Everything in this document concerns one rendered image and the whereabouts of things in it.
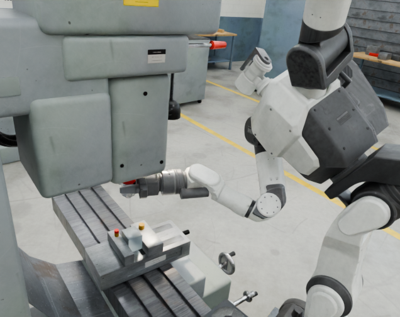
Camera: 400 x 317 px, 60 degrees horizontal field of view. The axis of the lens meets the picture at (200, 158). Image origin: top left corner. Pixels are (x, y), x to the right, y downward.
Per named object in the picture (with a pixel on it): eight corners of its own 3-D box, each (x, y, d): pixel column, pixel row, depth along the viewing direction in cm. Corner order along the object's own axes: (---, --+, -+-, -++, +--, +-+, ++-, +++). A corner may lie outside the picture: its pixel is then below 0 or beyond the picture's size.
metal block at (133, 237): (134, 238, 126) (134, 225, 123) (142, 248, 122) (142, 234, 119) (121, 243, 123) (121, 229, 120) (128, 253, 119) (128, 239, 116)
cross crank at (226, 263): (224, 261, 181) (226, 244, 175) (239, 275, 173) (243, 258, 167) (200, 273, 172) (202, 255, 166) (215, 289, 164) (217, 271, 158)
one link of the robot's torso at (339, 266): (355, 299, 118) (419, 189, 95) (338, 332, 106) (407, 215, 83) (314, 272, 126) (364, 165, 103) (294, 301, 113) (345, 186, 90)
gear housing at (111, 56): (145, 55, 112) (145, 22, 107) (188, 73, 95) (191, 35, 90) (35, 60, 92) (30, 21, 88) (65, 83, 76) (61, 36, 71)
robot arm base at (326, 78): (351, 68, 90) (312, 53, 95) (365, 24, 79) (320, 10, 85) (321, 102, 84) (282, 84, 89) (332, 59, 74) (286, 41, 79)
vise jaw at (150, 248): (144, 228, 133) (144, 219, 131) (163, 251, 122) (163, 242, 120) (129, 233, 129) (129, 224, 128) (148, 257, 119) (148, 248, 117)
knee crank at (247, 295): (252, 290, 177) (253, 282, 174) (260, 298, 173) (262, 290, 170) (219, 310, 164) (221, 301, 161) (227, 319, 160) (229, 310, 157)
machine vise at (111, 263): (169, 233, 142) (171, 211, 137) (189, 255, 132) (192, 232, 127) (85, 263, 123) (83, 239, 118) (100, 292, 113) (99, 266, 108)
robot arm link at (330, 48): (358, 9, 76) (342, 58, 87) (322, -4, 80) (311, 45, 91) (332, 36, 72) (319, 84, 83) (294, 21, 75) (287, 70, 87)
